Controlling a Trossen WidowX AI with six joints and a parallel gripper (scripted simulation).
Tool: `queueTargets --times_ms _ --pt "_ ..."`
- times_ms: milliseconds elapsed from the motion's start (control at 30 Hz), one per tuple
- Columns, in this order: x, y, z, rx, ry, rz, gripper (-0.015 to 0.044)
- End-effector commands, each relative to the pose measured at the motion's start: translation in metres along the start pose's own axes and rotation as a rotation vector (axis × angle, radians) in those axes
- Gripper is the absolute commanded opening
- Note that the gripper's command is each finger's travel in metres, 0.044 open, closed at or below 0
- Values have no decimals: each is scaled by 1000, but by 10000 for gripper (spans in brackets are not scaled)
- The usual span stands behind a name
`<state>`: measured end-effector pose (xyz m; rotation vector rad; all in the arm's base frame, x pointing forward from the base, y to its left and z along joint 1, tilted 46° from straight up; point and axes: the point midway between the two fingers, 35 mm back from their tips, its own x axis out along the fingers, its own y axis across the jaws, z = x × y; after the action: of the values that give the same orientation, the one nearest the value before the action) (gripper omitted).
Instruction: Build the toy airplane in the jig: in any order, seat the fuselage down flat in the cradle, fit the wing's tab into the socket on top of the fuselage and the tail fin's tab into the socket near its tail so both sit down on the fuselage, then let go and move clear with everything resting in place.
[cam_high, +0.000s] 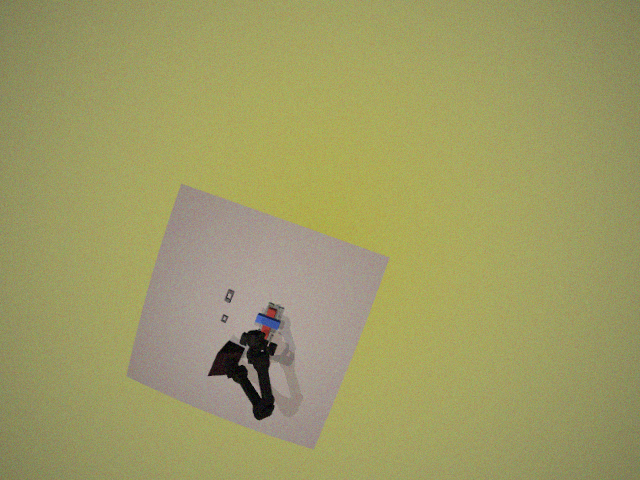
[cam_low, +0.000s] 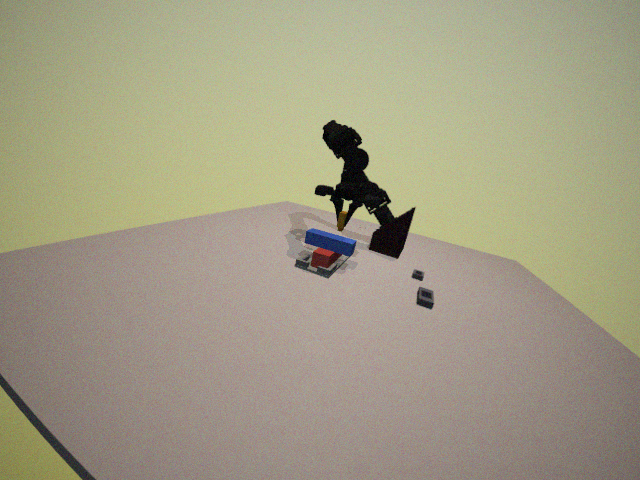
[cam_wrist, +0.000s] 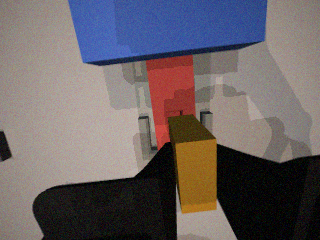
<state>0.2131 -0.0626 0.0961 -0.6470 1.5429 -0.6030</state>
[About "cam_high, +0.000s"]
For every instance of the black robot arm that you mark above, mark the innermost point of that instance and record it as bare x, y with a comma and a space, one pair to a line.
262, 407

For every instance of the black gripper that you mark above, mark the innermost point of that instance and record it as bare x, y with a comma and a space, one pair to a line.
272, 346

